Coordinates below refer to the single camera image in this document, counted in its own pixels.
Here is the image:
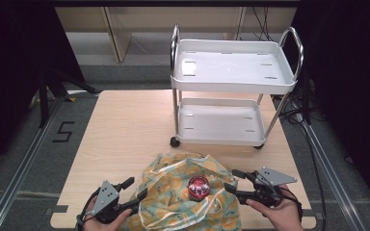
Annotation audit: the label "person's right hand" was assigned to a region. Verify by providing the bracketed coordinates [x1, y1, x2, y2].
[245, 184, 304, 231]

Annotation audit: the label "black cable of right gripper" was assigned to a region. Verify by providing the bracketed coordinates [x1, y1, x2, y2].
[277, 186, 304, 222]

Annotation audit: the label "aluminium floor rail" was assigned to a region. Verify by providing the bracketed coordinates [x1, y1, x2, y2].
[297, 115, 369, 231]
[0, 95, 66, 231]

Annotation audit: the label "black floor cables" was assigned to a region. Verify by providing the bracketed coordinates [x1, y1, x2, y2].
[277, 90, 329, 231]

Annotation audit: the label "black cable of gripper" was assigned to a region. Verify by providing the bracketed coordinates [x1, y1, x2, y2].
[76, 188, 101, 231]
[277, 186, 304, 222]

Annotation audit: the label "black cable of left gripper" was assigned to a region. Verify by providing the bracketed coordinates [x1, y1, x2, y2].
[76, 188, 101, 231]

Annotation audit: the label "beige wooden shelf unit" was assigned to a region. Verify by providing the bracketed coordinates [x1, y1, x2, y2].
[54, 6, 299, 64]

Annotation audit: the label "black hanging cables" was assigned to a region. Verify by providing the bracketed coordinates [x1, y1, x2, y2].
[251, 6, 275, 42]

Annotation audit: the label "orange-print green cloth bag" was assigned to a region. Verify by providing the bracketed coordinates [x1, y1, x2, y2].
[119, 151, 244, 231]

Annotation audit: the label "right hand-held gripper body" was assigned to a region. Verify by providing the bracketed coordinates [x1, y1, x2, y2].
[251, 166, 299, 208]

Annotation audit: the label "round red tin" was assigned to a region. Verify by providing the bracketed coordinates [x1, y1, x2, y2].
[187, 174, 212, 202]

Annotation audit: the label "white two-tier trolley cart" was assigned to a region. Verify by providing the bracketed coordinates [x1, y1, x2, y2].
[169, 23, 304, 151]

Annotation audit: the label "black metal stand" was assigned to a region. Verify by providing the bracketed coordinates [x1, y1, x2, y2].
[38, 65, 100, 129]

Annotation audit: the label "person's left hand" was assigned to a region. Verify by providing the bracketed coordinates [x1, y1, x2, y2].
[82, 195, 133, 231]

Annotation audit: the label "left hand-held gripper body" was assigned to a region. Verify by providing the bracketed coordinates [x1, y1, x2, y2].
[90, 180, 125, 224]

